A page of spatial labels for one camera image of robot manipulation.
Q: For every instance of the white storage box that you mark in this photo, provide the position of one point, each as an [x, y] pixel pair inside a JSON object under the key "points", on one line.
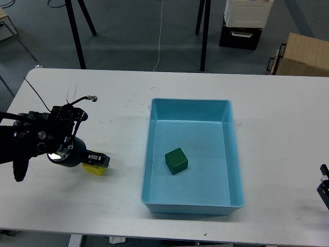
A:
{"points": [[247, 14]]}

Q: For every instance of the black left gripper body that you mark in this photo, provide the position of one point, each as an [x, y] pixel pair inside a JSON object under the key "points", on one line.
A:
{"points": [[71, 156]]}

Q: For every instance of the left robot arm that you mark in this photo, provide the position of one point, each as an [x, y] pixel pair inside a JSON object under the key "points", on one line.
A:
{"points": [[52, 133]]}

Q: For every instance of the black trestle legs right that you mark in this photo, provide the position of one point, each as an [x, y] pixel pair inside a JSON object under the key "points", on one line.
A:
{"points": [[203, 17]]}

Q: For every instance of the light wooden cabinet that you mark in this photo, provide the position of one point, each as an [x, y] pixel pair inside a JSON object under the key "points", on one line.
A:
{"points": [[300, 56]]}

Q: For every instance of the wooden chair at left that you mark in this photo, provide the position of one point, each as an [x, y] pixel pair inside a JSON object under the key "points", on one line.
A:
{"points": [[8, 30]]}

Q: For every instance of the yellow wooden block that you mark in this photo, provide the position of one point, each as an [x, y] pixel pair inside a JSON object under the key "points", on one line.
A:
{"points": [[93, 169]]}

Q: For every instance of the green wooden block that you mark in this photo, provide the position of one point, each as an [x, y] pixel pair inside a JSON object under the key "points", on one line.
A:
{"points": [[176, 161]]}

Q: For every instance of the black storage box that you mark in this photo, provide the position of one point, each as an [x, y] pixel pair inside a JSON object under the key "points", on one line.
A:
{"points": [[240, 37]]}

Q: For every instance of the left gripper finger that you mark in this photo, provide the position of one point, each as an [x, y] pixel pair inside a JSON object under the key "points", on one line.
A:
{"points": [[98, 159]]}

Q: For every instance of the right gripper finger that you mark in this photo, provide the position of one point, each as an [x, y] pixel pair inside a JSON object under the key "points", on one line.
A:
{"points": [[323, 187]]}

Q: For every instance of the light blue plastic bin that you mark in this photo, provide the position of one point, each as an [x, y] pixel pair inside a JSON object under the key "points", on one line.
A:
{"points": [[204, 129]]}

